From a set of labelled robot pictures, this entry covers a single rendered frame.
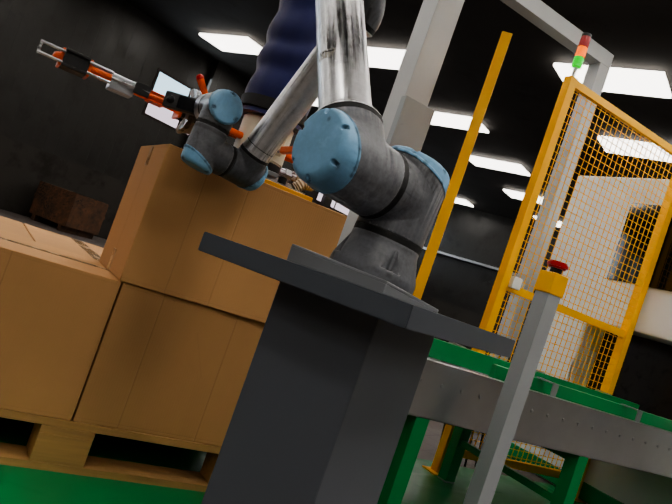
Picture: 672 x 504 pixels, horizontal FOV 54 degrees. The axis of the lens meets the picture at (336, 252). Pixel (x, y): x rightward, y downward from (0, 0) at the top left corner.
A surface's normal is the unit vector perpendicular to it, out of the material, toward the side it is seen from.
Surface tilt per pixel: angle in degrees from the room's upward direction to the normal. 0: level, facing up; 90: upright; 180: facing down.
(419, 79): 90
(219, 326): 90
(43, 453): 90
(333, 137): 89
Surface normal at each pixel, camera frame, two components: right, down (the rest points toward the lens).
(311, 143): -0.68, -0.28
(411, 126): 0.48, 0.14
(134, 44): 0.77, 0.25
